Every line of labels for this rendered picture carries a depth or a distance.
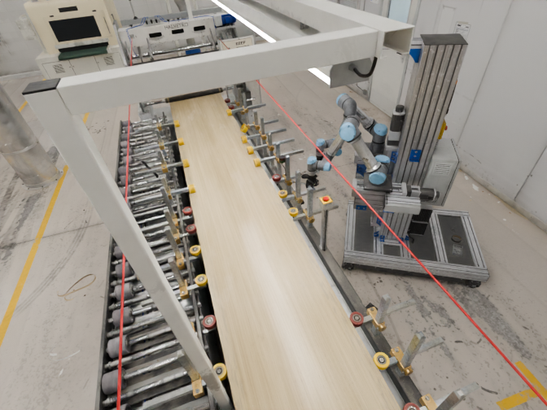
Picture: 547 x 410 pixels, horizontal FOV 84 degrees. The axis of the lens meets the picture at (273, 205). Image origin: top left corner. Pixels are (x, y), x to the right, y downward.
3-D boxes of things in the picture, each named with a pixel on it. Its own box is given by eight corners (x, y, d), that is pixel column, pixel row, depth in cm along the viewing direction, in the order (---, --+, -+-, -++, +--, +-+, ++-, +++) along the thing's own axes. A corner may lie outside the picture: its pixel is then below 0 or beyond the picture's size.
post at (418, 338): (400, 368, 175) (422, 329, 143) (404, 374, 173) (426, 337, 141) (395, 371, 175) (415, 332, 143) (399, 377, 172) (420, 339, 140)
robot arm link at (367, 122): (374, 138, 284) (339, 107, 252) (367, 131, 295) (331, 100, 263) (384, 128, 279) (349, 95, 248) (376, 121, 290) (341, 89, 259)
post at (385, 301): (374, 333, 197) (387, 292, 165) (377, 338, 194) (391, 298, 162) (369, 335, 196) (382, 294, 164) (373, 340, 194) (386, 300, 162)
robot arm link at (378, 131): (376, 144, 273) (378, 130, 264) (368, 137, 282) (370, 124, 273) (387, 141, 275) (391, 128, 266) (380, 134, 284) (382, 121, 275)
